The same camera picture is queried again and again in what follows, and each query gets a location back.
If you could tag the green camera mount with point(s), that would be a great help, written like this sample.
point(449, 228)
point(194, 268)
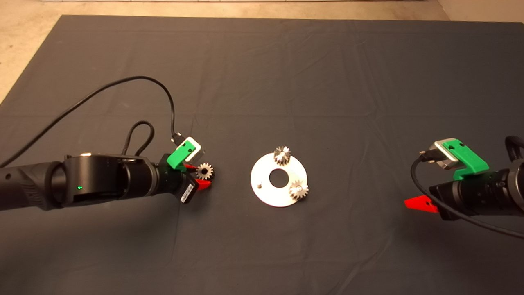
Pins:
point(470, 164)
point(178, 157)

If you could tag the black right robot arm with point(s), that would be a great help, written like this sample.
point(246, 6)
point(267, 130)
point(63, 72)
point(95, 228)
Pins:
point(518, 186)

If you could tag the round metal carrier plate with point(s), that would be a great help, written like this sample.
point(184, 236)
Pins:
point(266, 196)

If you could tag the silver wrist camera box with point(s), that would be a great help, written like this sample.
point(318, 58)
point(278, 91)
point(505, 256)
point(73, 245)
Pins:
point(440, 152)
point(197, 152)

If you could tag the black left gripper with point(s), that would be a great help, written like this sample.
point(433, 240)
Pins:
point(176, 182)

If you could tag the steel planetary gear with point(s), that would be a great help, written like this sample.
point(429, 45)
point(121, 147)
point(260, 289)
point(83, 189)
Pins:
point(278, 159)
point(294, 194)
point(208, 174)

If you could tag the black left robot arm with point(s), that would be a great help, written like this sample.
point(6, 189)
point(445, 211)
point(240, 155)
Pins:
point(82, 180)

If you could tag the dark grey table cloth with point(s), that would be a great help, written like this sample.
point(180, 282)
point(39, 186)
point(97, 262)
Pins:
point(245, 82)

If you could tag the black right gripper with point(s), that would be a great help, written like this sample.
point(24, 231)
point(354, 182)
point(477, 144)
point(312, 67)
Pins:
point(470, 194)

